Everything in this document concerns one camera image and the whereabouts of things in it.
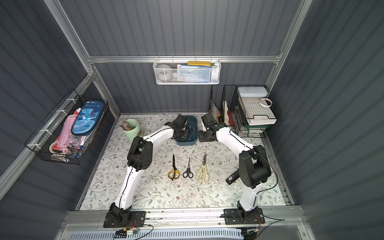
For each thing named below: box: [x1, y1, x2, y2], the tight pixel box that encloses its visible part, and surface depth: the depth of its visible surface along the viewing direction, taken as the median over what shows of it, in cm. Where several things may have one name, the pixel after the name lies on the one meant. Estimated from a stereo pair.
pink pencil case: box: [53, 114, 84, 153], surface depth 69 cm
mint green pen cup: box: [122, 119, 141, 143], surface depth 97 cm
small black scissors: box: [182, 157, 194, 179], surface depth 91 cm
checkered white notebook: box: [238, 96, 277, 126], surface depth 95 cm
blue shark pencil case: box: [71, 100, 105, 136], surface depth 71 cm
